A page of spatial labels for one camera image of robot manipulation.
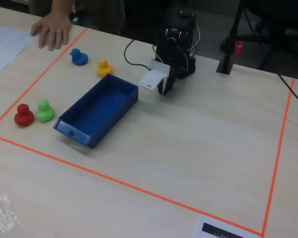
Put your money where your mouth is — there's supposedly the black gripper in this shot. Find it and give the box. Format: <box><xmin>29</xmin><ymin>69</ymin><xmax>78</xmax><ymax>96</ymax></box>
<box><xmin>157</xmin><ymin>36</ymin><xmax>187</xmax><ymax>96</ymax></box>

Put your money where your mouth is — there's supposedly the blue toy duck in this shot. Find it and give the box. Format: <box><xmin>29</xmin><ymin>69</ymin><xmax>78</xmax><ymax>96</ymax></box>
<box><xmin>70</xmin><ymin>48</ymin><xmax>89</xmax><ymax>66</ymax></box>

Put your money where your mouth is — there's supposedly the person's bare forearm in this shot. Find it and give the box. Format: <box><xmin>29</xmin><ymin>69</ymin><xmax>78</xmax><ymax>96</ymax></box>
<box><xmin>51</xmin><ymin>0</ymin><xmax>76</xmax><ymax>15</ymax></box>

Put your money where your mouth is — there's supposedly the yellow toy duck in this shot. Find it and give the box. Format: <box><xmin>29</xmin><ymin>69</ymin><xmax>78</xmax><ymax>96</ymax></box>
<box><xmin>96</xmin><ymin>58</ymin><xmax>114</xmax><ymax>78</ymax></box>

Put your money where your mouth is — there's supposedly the blue plastic box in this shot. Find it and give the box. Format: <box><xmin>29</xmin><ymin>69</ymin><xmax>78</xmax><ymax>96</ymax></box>
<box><xmin>53</xmin><ymin>73</ymin><xmax>140</xmax><ymax>149</ymax></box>

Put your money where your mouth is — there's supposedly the green toy duck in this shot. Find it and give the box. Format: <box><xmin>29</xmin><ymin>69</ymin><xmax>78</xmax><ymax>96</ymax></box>
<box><xmin>35</xmin><ymin>99</ymin><xmax>56</xmax><ymax>123</ymax></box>

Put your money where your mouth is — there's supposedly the red toy duck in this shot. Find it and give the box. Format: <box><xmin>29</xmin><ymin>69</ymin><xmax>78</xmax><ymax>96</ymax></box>
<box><xmin>13</xmin><ymin>103</ymin><xmax>35</xmax><ymax>128</ymax></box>

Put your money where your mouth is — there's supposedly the person's bare hand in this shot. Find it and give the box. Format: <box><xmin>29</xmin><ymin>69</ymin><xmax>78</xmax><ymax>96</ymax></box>
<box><xmin>30</xmin><ymin>11</ymin><xmax>73</xmax><ymax>51</ymax></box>

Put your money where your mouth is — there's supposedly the red clamp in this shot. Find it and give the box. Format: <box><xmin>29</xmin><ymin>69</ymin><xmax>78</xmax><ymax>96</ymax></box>
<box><xmin>235</xmin><ymin>41</ymin><xmax>245</xmax><ymax>56</ymax></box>

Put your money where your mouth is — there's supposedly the orange tape strip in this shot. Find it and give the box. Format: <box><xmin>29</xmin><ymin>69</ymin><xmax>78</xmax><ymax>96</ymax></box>
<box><xmin>0</xmin><ymin>27</ymin><xmax>88</xmax><ymax>132</ymax></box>
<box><xmin>0</xmin><ymin>133</ymin><xmax>264</xmax><ymax>236</ymax></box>
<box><xmin>261</xmin><ymin>78</ymin><xmax>296</xmax><ymax>236</ymax></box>

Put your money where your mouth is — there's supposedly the black office chair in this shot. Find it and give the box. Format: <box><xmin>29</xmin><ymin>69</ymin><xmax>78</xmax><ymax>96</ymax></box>
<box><xmin>245</xmin><ymin>0</ymin><xmax>298</xmax><ymax>70</ymax></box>

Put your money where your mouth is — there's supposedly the white paper with black bar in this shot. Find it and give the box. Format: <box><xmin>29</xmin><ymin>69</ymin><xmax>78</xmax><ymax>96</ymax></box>
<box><xmin>192</xmin><ymin>214</ymin><xmax>262</xmax><ymax>238</ymax></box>

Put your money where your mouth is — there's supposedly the white printed paper sheet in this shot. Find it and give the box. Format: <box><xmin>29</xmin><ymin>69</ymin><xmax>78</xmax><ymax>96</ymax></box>
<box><xmin>0</xmin><ymin>25</ymin><xmax>37</xmax><ymax>81</ymax></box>

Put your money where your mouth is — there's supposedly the clear plastic bag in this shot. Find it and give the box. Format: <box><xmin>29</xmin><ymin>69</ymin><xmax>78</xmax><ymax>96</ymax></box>
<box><xmin>0</xmin><ymin>195</ymin><xmax>20</xmax><ymax>237</ymax></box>

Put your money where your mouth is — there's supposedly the white gripper camera box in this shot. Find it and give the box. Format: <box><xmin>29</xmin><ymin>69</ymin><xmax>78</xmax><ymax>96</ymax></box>
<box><xmin>138</xmin><ymin>58</ymin><xmax>171</xmax><ymax>91</ymax></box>

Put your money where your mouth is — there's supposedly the black camera cable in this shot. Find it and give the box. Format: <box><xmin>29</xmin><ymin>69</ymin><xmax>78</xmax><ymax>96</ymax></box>
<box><xmin>124</xmin><ymin>39</ymin><xmax>155</xmax><ymax>69</ymax></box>

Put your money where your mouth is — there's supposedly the white servo wire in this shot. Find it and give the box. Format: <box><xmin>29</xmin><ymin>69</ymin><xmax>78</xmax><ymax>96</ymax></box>
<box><xmin>183</xmin><ymin>21</ymin><xmax>201</xmax><ymax>73</ymax></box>

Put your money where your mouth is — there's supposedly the long black cable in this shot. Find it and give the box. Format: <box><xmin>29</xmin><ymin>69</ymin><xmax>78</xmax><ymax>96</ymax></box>
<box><xmin>277</xmin><ymin>72</ymin><xmax>298</xmax><ymax>112</ymax></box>

